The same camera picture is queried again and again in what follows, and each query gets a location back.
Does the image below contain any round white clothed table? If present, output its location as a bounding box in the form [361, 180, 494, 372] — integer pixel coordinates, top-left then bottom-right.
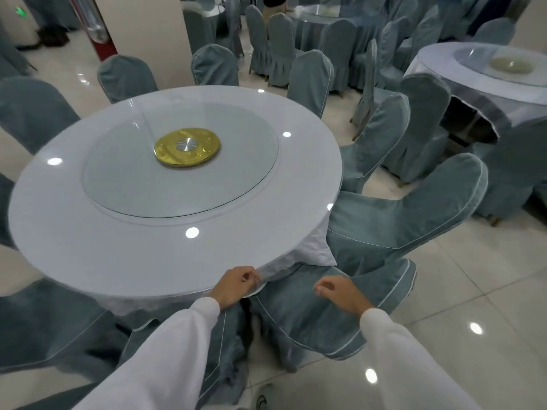
[403, 41, 547, 144]
[7, 85, 342, 329]

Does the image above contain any chrome corner guard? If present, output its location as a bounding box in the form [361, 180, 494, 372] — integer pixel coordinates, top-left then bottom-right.
[70, 0, 110, 43]

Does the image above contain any person's left hand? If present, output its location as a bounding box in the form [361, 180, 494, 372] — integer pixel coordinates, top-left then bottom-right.
[208, 265, 262, 310]

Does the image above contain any round teal table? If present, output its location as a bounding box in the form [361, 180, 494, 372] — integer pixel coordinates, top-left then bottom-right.
[290, 3, 373, 52]

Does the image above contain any person's left forearm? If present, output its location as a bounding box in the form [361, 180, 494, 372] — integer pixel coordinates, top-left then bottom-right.
[70, 296, 222, 410]

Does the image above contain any person's left shoe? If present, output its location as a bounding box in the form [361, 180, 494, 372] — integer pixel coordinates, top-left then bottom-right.
[254, 383, 276, 410]

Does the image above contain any red pillar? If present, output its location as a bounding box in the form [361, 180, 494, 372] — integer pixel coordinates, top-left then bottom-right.
[68, 0, 119, 63]

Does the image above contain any person's right forearm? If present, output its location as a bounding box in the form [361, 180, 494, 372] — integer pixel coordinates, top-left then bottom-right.
[358, 307, 484, 410]

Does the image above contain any gold turntable hub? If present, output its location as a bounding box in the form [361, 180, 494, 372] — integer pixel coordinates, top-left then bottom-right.
[153, 128, 222, 169]
[489, 56, 536, 75]

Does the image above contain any person's right hand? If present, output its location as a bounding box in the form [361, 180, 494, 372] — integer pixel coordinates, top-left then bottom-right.
[314, 275, 370, 317]

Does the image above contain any cluster of teal banquet chairs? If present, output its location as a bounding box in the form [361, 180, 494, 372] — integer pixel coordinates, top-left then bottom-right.
[181, 0, 471, 99]
[0, 20, 35, 77]

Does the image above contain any round glass turntable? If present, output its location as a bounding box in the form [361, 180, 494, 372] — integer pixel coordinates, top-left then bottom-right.
[452, 46, 547, 88]
[81, 101, 279, 219]

